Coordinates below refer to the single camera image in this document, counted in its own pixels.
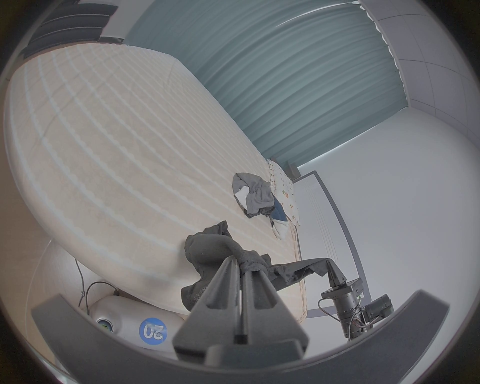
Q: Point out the bed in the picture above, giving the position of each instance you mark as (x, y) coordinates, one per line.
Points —
(112, 150)

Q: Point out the blue-green curtain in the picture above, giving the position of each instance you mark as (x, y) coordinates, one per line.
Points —
(300, 75)

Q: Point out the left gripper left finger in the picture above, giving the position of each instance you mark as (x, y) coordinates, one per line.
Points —
(210, 322)

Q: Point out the black T-shirt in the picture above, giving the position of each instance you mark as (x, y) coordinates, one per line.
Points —
(210, 247)

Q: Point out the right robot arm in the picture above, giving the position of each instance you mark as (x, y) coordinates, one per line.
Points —
(378, 307)

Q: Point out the grey bedside table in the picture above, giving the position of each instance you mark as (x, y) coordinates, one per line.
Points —
(292, 172)

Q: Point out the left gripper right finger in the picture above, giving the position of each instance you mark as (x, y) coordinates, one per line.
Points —
(273, 326)

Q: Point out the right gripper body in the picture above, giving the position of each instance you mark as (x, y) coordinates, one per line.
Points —
(341, 303)

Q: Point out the pile of clothes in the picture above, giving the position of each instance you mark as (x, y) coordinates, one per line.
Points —
(255, 191)

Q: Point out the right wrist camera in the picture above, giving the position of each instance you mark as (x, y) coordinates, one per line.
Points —
(355, 288)

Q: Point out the white printed pillow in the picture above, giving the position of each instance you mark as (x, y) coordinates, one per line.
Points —
(285, 187)

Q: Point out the black chest of drawers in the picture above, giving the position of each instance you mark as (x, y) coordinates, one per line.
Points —
(67, 22)

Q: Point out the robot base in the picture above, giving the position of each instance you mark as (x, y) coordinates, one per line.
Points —
(123, 318)

